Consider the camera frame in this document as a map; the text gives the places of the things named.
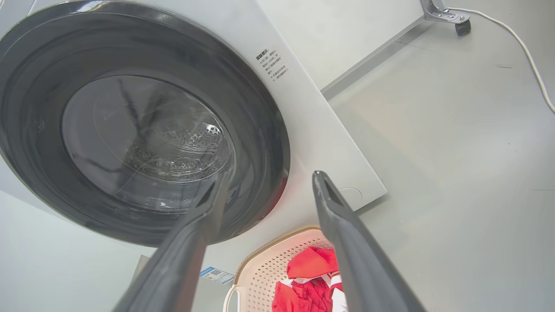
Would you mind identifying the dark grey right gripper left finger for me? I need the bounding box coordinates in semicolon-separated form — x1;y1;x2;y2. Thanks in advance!
112;161;232;312

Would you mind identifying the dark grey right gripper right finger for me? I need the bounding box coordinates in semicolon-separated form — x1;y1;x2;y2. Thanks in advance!
312;170;426;312

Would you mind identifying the cream perforated laundry basket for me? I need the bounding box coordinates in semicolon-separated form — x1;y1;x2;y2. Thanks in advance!
223;226;343;312

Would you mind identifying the blue energy label sticker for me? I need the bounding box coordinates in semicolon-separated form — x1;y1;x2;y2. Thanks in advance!
199;266;235;285

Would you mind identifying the red and white clothing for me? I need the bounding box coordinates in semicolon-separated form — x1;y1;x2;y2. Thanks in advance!
272;246;349;312

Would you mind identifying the white front-load washing machine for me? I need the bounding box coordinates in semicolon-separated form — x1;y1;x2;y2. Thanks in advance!
0;0;388;312

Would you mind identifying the dark round washing machine door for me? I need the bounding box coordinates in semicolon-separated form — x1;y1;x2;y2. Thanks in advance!
0;0;291;247

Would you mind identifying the grey metal caster leg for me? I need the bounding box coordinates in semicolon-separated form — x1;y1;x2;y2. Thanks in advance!
420;0;472;36

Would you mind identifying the white power cable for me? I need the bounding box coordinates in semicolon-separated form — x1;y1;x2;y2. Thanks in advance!
447;7;555;114

